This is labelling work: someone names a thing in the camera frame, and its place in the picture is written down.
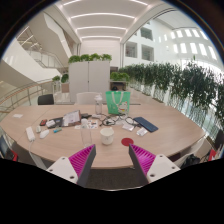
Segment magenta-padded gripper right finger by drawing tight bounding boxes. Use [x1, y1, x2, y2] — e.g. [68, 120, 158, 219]
[128, 143, 182, 186]

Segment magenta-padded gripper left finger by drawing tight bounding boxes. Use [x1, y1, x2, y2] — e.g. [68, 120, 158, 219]
[45, 143, 97, 188]

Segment small white packet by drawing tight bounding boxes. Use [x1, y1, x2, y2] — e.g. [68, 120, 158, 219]
[121, 122, 136, 132]
[135, 127, 149, 137]

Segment white computer mouse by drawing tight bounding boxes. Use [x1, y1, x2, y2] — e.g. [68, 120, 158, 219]
[39, 129, 50, 140]

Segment flat round red coaster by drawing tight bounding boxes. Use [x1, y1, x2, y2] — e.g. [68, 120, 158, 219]
[120, 137, 135, 147]

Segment dark blue keyboard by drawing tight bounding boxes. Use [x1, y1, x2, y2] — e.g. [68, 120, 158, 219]
[132, 116, 160, 133]

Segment small white box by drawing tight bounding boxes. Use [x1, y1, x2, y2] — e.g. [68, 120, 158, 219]
[45, 119, 57, 129]

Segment white power strip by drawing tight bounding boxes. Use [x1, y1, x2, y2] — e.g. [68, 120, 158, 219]
[25, 125, 36, 142]

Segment black notebook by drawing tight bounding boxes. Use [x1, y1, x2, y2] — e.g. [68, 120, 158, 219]
[53, 116, 65, 128]

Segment colourful sticker sheet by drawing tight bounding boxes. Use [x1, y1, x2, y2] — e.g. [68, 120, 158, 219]
[74, 120, 100, 130]

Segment white cup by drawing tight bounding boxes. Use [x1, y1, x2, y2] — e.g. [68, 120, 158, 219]
[99, 127, 115, 146]

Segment red black chair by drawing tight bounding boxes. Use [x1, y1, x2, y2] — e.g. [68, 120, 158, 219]
[0, 134, 19, 163]

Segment clear shaker bottle white lid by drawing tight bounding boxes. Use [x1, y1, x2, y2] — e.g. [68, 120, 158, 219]
[94, 94, 104, 116]

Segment white chair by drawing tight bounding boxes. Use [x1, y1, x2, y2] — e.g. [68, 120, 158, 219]
[75, 91, 103, 106]

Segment green tote bag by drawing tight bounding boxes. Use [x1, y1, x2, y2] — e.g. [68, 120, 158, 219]
[105, 90, 132, 116]

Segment row of green plants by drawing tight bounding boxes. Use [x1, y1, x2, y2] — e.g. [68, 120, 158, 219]
[119, 59, 224, 134]

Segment small potted plants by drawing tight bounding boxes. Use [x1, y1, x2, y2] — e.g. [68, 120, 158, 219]
[51, 73, 70, 94]

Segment white cabinet with plants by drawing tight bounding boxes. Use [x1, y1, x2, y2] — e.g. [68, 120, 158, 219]
[68, 53, 113, 103]

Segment low planter with plants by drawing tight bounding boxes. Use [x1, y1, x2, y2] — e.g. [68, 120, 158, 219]
[109, 71, 131, 92]

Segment ceiling light strips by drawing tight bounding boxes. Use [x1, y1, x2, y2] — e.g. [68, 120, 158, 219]
[63, 0, 149, 41]

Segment black cables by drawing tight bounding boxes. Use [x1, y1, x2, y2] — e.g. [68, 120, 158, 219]
[96, 113, 139, 128]

